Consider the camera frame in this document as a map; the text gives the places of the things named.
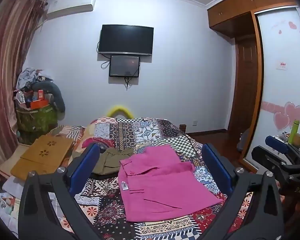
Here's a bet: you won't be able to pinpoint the large black wall television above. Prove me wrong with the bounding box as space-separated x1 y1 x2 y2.
98 24 154 57

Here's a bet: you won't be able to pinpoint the green bottle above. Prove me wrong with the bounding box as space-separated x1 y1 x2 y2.
287 120 300 145

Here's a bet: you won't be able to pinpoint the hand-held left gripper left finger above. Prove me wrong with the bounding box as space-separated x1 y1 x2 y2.
18 143 102 240

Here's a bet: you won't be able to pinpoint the white air conditioner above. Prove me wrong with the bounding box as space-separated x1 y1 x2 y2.
45 0 97 20

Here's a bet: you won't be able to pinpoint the striped brown curtain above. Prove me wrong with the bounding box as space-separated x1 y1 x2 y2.
0 0 47 180

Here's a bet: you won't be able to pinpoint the wooden lap desk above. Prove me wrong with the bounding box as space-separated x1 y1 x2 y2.
10 135 74 182

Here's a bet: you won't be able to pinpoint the pile of clothes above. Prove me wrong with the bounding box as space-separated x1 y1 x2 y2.
16 67 53 91

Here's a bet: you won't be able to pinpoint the grey tube pillow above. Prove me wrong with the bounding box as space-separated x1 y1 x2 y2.
31 81 66 113

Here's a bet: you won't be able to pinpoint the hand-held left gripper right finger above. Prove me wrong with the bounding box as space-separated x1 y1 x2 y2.
201 143 284 240

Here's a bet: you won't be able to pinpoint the orange box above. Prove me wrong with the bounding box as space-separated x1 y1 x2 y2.
30 99 50 110

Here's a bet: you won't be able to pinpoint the pink pants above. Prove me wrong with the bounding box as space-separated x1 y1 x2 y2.
118 145 227 223

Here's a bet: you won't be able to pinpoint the yellow curved object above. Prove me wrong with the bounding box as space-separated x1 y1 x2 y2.
107 105 133 118

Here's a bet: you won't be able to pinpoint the pile of papers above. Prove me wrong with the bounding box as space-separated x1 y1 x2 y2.
0 192 18 216

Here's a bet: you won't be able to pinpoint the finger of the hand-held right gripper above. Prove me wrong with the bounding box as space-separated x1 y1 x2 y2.
251 146 292 179
265 135 300 164

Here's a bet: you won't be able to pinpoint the small black wall monitor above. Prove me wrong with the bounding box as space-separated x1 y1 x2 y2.
109 55 141 78

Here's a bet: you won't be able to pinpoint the light wooden board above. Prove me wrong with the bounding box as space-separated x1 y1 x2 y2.
0 144 32 178

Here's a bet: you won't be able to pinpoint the green patterned box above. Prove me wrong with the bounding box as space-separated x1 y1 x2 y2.
16 104 58 143

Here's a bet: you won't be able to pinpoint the white heart-print wardrobe door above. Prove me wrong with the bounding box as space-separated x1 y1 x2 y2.
242 6 300 173

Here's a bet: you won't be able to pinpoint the wooden overhead cabinet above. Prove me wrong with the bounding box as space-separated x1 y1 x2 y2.
207 0 300 35

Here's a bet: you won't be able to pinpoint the olive green pants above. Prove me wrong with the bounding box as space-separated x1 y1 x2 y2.
91 147 135 177

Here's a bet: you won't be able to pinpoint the brown wooden door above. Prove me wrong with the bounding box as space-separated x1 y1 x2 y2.
227 34 260 132

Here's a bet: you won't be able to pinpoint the patchwork printed blanket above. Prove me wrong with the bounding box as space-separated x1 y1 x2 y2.
47 116 255 240

